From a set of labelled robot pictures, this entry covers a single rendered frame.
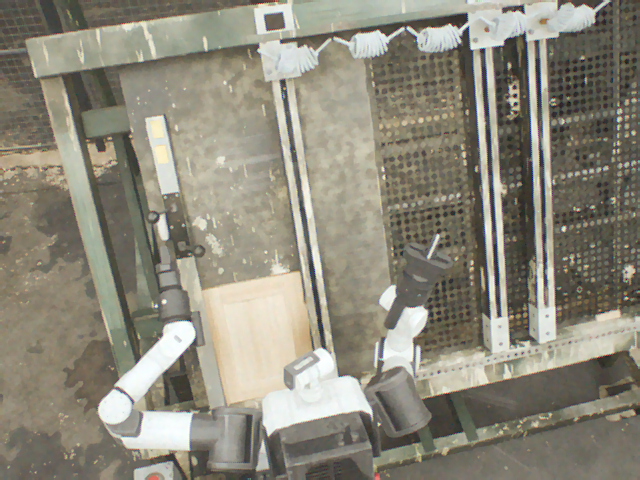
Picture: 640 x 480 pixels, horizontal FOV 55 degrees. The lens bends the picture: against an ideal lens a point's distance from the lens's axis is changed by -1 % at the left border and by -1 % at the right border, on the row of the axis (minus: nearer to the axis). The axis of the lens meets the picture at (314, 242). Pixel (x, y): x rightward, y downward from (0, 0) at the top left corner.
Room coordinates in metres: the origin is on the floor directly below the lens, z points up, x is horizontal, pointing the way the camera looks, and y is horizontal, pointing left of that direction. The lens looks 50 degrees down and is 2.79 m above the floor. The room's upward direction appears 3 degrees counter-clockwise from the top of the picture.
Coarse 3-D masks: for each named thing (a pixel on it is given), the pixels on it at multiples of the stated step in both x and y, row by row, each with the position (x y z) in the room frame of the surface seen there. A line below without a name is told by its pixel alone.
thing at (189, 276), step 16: (160, 144) 1.37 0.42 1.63; (160, 176) 1.32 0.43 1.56; (176, 176) 1.32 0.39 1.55; (192, 256) 1.19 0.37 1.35; (192, 272) 1.16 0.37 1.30; (192, 288) 1.13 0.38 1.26; (192, 304) 1.10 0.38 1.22; (208, 336) 1.05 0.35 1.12; (208, 352) 1.02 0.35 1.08; (208, 368) 0.98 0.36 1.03; (208, 384) 0.95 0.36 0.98; (224, 400) 0.93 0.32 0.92
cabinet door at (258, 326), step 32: (224, 288) 1.15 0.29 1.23; (256, 288) 1.16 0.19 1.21; (288, 288) 1.17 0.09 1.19; (224, 320) 1.09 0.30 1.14; (256, 320) 1.10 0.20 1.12; (288, 320) 1.11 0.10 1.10; (224, 352) 1.03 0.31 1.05; (256, 352) 1.04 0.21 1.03; (288, 352) 1.04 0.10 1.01; (224, 384) 0.97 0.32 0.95; (256, 384) 0.97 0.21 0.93
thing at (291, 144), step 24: (264, 24) 1.52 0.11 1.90; (288, 24) 1.53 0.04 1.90; (264, 48) 1.48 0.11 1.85; (288, 48) 1.40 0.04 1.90; (264, 72) 1.45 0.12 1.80; (288, 96) 1.45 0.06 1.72; (288, 120) 1.44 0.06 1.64; (288, 144) 1.38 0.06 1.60; (288, 168) 1.34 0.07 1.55; (288, 192) 1.33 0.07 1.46; (312, 216) 1.26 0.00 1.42; (312, 240) 1.22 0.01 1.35; (312, 264) 1.20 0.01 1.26; (312, 288) 1.16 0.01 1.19; (312, 312) 1.09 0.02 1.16; (312, 336) 1.06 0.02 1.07
